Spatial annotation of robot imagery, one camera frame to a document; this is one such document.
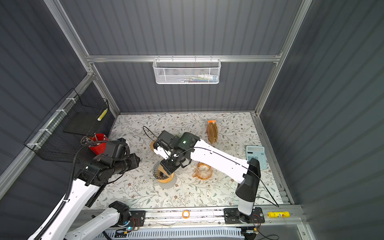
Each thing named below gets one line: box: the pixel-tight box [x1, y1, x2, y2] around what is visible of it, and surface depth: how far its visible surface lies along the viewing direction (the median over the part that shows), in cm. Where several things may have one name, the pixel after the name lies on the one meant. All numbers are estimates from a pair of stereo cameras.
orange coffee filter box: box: [207, 120, 217, 129], surface depth 103 cm
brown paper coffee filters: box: [206, 122, 218, 144], surface depth 101 cm
